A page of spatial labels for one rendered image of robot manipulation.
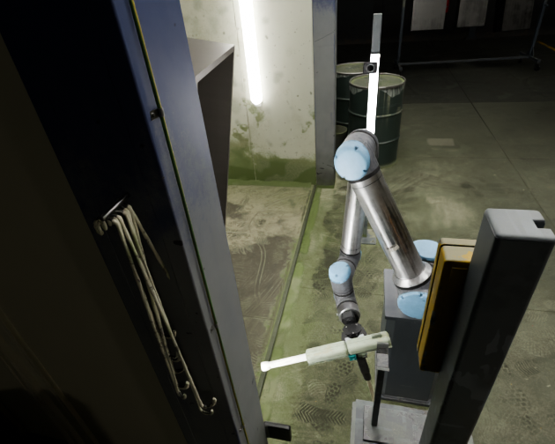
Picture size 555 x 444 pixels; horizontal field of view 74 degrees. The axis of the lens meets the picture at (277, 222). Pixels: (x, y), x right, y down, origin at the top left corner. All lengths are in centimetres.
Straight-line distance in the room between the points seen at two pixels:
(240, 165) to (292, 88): 97
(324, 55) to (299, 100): 44
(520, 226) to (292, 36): 306
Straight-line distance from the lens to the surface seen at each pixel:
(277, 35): 344
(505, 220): 49
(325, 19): 336
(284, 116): 360
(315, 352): 143
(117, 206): 61
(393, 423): 125
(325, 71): 343
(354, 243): 159
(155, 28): 61
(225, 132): 201
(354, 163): 121
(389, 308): 172
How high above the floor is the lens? 190
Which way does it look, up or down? 34 degrees down
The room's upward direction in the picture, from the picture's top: 6 degrees counter-clockwise
